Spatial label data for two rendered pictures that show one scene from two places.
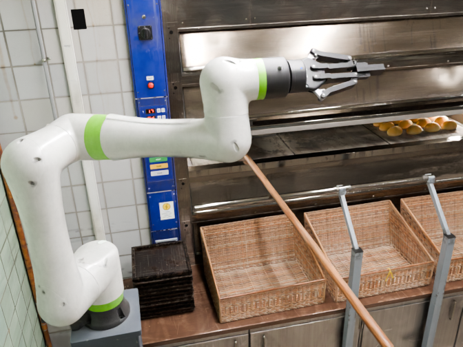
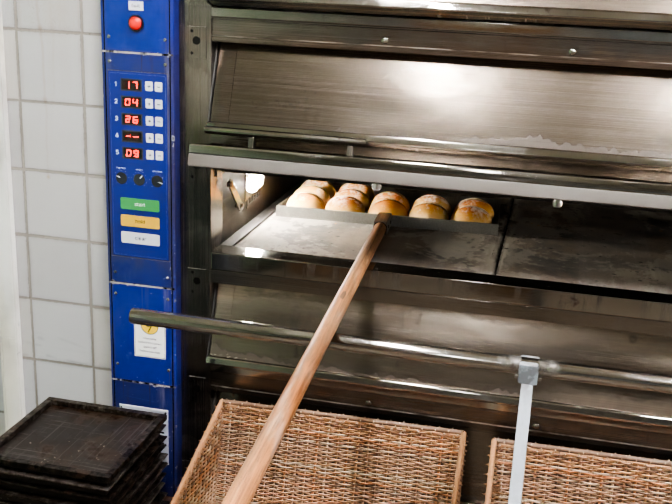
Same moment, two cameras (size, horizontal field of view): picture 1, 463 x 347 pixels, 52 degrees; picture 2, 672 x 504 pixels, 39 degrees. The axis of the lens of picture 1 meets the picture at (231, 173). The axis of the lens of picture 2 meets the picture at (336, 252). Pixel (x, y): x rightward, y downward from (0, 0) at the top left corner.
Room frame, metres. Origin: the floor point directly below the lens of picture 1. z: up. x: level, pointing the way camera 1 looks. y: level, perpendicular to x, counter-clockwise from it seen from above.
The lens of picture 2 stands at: (0.53, -0.83, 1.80)
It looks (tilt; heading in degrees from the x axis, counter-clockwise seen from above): 17 degrees down; 24
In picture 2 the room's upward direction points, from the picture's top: 2 degrees clockwise
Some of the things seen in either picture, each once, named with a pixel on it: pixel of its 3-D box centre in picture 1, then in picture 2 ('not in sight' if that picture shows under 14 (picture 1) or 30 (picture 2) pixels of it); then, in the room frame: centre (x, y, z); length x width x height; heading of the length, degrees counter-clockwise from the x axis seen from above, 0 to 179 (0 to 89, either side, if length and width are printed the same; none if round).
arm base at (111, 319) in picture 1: (86, 309); not in sight; (1.14, 0.46, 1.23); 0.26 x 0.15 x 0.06; 102
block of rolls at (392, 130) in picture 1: (400, 114); not in sight; (2.98, -1.13, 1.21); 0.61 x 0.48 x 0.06; 12
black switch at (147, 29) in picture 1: (145, 27); not in sight; (2.16, 0.36, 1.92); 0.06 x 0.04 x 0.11; 102
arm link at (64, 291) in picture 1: (52, 234); not in sight; (1.01, 0.46, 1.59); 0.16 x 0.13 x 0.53; 160
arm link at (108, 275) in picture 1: (96, 276); not in sight; (1.14, 0.41, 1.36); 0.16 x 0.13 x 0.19; 160
